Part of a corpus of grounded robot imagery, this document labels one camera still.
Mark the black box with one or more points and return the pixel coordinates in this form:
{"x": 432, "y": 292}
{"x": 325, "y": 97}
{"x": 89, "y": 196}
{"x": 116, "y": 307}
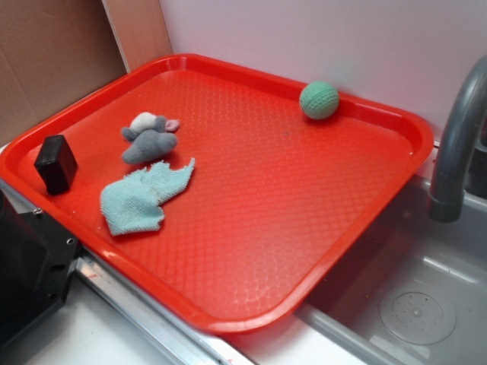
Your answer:
{"x": 56, "y": 164}

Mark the red plastic tray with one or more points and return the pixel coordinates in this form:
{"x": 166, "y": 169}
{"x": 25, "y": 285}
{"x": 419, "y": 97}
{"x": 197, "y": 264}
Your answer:
{"x": 274, "y": 201}

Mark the grey plush mouse toy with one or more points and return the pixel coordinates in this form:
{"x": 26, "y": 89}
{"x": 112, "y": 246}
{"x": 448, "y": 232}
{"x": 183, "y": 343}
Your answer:
{"x": 150, "y": 136}

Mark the green ball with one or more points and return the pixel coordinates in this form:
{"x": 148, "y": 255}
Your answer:
{"x": 319, "y": 100}

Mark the light blue cloth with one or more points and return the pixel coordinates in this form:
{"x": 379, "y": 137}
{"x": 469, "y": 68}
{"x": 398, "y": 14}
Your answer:
{"x": 134, "y": 203}

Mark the grey plastic sink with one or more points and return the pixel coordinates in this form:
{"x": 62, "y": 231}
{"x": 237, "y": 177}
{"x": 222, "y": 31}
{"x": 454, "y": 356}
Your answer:
{"x": 410, "y": 290}

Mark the grey toy faucet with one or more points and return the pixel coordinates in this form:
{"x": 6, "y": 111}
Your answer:
{"x": 461, "y": 160}

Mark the brown cardboard panel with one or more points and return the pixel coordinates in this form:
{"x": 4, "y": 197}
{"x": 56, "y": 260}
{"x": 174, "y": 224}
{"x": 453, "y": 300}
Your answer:
{"x": 53, "y": 53}

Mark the metal rail strip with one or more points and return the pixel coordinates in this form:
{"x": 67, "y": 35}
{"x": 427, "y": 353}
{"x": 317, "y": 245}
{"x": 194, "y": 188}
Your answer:
{"x": 177, "y": 341}

